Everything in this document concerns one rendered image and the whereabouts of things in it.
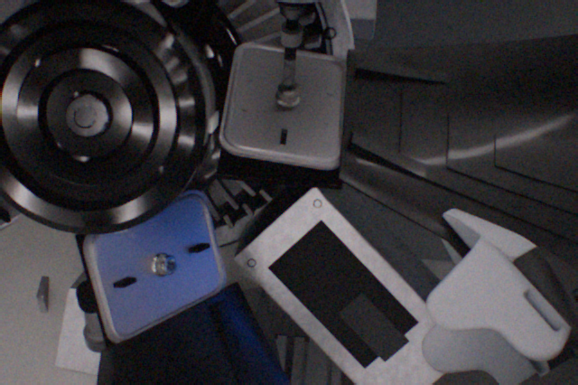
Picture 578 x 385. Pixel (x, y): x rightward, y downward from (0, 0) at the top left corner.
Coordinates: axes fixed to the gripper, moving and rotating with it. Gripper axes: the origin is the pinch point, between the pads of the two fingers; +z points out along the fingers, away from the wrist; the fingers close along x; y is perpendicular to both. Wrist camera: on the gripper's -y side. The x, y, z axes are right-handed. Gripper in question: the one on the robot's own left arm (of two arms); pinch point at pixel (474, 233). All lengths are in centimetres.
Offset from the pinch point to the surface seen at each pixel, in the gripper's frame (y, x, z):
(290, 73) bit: 3.7, -4.0, 11.1
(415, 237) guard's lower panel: -43, 112, 56
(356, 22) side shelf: -22, 35, 43
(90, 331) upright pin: 17.6, 18.4, 16.5
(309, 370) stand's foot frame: -14, 112, 45
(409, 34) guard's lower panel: -42, 64, 60
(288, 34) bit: 3.7, -7.0, 11.1
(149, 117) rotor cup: 11.5, -5.7, 11.3
